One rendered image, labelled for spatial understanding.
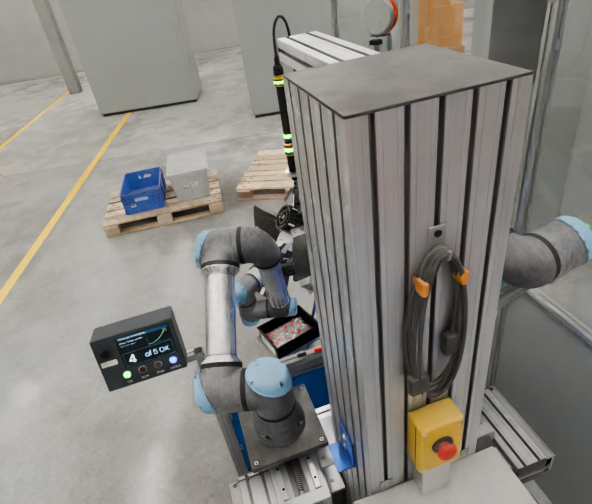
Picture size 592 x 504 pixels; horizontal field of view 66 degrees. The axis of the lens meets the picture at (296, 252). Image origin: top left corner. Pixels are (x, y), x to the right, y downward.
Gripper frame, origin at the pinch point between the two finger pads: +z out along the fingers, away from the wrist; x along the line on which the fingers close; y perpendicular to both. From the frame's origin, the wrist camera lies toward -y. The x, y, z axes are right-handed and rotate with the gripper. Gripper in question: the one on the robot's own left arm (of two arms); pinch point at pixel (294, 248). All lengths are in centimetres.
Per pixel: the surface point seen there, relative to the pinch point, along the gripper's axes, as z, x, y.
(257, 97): 411, 48, 382
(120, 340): -72, -7, 16
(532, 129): 43, -33, -76
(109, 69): 366, -29, 665
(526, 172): 41, -18, -76
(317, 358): -20.2, 36.4, -16.1
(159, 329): -62, -6, 8
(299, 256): -2.0, 2.1, -3.5
